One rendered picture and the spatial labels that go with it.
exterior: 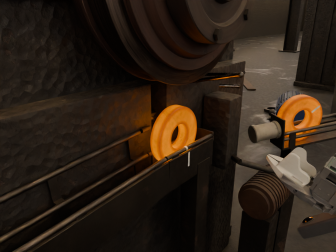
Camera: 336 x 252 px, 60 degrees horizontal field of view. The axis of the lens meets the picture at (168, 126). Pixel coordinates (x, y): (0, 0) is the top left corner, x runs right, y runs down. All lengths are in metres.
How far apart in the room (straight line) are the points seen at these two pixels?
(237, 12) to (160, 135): 0.32
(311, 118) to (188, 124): 0.47
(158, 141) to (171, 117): 0.07
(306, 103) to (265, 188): 0.31
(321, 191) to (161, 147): 0.35
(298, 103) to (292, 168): 0.45
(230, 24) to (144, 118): 0.30
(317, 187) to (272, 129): 0.44
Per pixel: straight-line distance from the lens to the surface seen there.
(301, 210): 1.86
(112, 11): 0.52
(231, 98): 0.89
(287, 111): 1.02
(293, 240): 1.65
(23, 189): 0.60
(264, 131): 0.99
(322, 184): 0.59
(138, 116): 0.73
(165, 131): 0.70
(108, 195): 0.60
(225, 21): 0.65
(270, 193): 0.98
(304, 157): 0.63
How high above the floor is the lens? 1.03
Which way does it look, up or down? 21 degrees down
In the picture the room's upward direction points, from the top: straight up
